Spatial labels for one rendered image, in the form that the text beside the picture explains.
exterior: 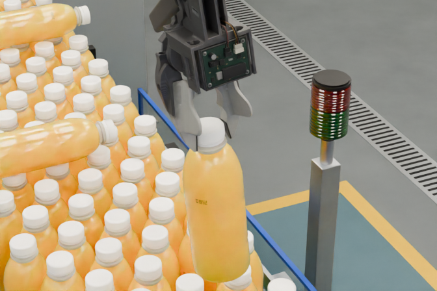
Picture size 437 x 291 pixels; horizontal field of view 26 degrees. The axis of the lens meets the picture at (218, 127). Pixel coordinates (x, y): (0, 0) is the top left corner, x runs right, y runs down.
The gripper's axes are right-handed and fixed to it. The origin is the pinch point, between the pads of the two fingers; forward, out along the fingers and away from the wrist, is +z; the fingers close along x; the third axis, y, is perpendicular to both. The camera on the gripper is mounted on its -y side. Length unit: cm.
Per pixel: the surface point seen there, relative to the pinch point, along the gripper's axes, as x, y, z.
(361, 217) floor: 115, -147, 138
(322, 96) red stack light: 32.2, -27.7, 17.1
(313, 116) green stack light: 31.3, -29.7, 21.2
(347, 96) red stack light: 36.0, -26.3, 17.9
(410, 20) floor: 237, -274, 137
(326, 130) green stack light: 32.2, -27.5, 23.3
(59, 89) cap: 3, -74, 22
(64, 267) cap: -15.2, -23.7, 26.1
